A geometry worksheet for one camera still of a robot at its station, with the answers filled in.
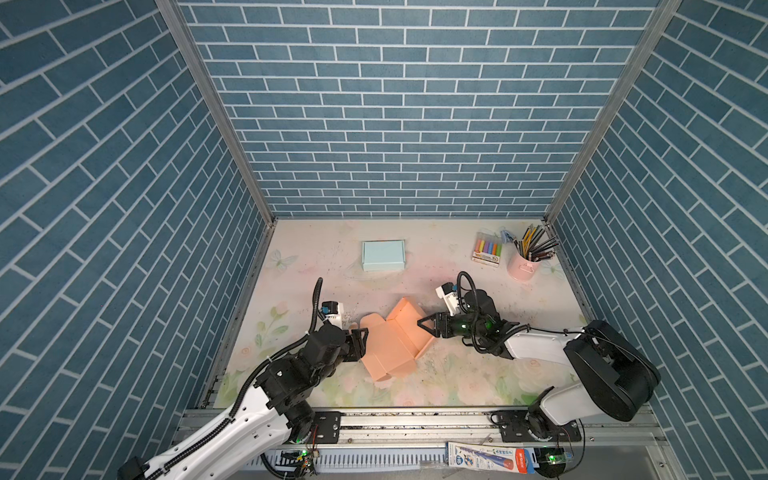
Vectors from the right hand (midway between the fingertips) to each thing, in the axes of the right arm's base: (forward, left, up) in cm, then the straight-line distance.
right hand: (420, 320), depth 84 cm
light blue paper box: (+26, +14, -4) cm, 30 cm away
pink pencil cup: (+21, -32, -1) cm, 39 cm away
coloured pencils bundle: (+28, -35, +2) cm, 45 cm away
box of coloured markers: (+35, -24, -8) cm, 43 cm away
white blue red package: (-30, -24, -7) cm, 39 cm away
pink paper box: (-5, +7, -6) cm, 11 cm away
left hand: (-8, +15, +5) cm, 17 cm away
